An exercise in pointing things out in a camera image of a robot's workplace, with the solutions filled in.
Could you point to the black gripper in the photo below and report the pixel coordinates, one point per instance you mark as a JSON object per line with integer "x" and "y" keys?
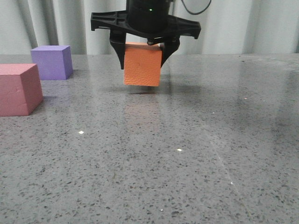
{"x": 149, "y": 19}

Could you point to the purple foam cube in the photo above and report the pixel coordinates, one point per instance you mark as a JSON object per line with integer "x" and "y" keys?
{"x": 53, "y": 61}

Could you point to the pink foam cube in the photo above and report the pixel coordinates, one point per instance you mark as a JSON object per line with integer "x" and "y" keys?
{"x": 20, "y": 89}

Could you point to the orange foam cube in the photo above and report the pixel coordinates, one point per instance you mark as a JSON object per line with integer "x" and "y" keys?
{"x": 142, "y": 64}

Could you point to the grey-green curtain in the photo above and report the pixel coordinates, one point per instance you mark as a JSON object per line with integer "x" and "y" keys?
{"x": 227, "y": 26}

